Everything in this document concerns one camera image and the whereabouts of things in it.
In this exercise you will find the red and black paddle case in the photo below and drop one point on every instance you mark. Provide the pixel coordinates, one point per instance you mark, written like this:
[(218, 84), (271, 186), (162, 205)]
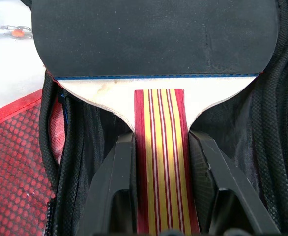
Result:
[(18, 167)]

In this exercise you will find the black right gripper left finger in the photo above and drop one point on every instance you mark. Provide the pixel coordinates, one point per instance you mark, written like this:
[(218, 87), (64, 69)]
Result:
[(109, 182)]

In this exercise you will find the silver zipper pull orange tab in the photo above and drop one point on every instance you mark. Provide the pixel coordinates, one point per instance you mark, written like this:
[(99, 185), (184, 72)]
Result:
[(18, 31)]

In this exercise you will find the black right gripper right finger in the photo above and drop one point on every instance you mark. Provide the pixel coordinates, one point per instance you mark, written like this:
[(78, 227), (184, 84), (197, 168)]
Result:
[(230, 177)]

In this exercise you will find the black rubber table tennis paddle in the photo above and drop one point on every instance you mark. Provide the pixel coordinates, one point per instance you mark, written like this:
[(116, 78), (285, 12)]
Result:
[(158, 61)]

